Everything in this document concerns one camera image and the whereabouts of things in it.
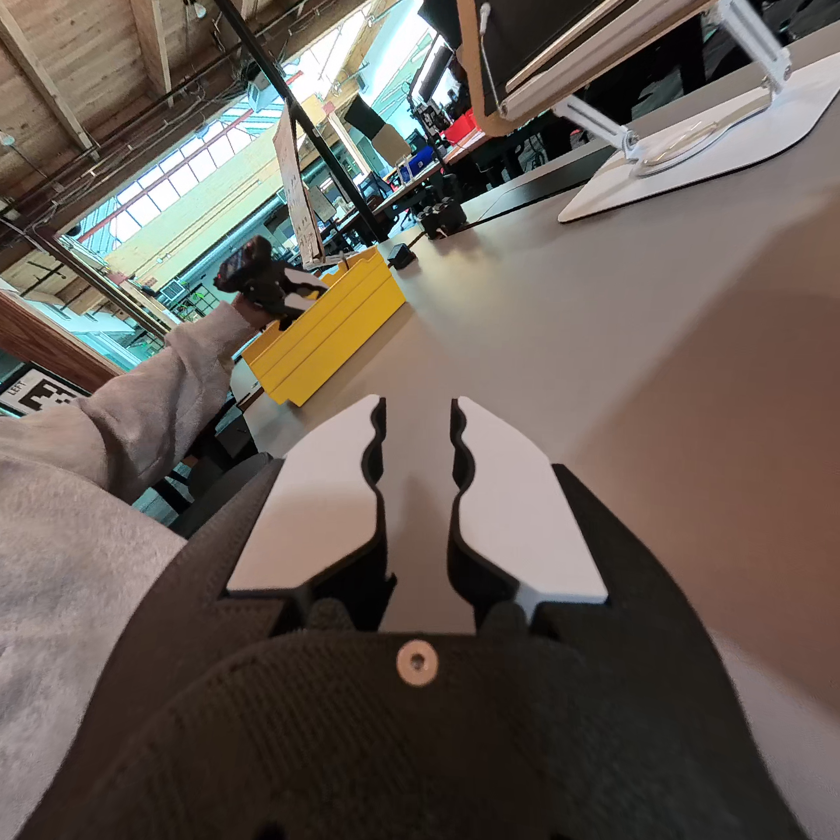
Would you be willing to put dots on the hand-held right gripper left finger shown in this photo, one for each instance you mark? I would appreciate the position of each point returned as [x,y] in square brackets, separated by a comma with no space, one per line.
[315,512]

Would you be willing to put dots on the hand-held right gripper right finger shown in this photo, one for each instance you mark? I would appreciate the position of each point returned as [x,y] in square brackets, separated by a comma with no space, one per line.
[518,518]

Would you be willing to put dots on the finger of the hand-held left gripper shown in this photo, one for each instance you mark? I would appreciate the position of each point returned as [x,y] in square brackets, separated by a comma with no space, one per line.
[298,302]
[308,282]

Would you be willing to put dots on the person's left forearm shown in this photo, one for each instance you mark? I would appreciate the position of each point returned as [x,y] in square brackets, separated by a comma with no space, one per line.
[170,394]

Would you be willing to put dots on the black desk socket block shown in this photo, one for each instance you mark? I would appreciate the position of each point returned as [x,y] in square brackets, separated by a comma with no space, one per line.
[443,216]

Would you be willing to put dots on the grey desk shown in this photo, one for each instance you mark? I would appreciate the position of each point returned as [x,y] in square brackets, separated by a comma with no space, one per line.
[590,328]

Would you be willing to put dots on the black desk flap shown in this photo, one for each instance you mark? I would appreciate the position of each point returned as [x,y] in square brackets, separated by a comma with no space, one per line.
[544,180]

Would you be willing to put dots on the person's left hand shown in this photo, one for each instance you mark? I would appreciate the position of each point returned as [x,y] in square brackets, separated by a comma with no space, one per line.
[249,313]

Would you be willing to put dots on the yellow plastic bin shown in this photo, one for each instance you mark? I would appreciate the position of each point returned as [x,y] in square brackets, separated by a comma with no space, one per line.
[328,328]

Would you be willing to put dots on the standing sign board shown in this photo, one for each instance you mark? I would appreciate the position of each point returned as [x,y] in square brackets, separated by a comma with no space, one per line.
[298,197]

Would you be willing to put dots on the black power adapter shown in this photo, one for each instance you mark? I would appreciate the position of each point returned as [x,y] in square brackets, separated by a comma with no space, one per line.
[401,256]

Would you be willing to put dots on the tall black pole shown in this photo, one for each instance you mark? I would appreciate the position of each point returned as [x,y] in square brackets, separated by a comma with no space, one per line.
[289,98]

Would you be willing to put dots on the framed marker poster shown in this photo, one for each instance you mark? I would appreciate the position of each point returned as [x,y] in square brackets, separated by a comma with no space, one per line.
[39,394]

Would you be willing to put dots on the curved plywood board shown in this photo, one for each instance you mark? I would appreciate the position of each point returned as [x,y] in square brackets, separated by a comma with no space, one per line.
[476,79]

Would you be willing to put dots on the white laptop stand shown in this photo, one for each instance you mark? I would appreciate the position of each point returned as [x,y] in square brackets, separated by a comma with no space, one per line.
[722,151]

